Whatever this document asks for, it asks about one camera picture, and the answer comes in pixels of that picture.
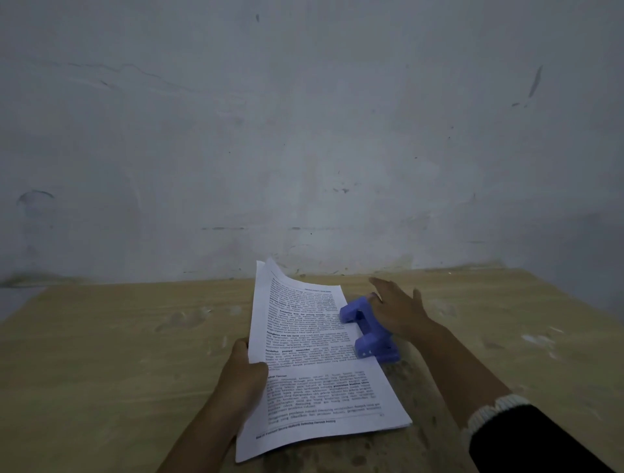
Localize person's right forearm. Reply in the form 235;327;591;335
420;323;514;430

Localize person's left forearm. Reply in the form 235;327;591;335
156;408;244;473

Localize stack of printed paper sheets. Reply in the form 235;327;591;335
235;257;413;464

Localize blue hole punch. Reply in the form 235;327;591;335
339;292;403;364

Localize person's right hand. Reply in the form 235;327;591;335
368;277;443;350

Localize person's left hand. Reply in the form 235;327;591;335
213;338;270;430

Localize black sleeve with white cuff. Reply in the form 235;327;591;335
460;394;619;473

